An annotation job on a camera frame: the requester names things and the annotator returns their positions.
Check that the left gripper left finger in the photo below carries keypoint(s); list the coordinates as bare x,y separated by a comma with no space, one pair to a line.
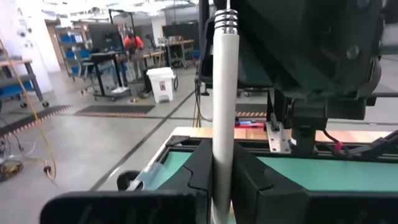
196,183

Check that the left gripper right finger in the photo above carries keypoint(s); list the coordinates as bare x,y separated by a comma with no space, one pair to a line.
255,196

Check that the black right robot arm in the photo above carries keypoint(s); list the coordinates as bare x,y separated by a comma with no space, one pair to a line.
311,46

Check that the red flat box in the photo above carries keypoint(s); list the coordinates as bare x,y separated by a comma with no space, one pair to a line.
248,123

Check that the green table mat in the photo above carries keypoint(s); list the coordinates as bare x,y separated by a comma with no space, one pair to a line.
326,174

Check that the black striped floor mat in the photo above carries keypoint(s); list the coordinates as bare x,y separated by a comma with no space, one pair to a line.
248,109
115,110
31,119

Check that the white trash bin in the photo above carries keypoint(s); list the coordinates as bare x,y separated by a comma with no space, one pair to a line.
160,87

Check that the white floor sheet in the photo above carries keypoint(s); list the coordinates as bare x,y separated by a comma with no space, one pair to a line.
120,90

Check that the wooden desk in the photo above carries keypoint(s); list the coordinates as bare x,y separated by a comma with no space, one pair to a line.
174,42

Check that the black computer monitor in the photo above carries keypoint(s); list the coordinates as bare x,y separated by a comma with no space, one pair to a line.
105,37
180,31

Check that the person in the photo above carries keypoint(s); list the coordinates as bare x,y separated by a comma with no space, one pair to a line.
133,42

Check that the black standing desk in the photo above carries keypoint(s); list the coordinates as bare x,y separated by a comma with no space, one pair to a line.
102,56

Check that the shelf with blue bins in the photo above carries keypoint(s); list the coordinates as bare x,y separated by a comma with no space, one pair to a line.
73,39

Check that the grey rolling cart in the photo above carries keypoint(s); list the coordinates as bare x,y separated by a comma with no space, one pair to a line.
18,77

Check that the silver metal bracket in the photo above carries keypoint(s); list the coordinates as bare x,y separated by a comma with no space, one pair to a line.
276,140

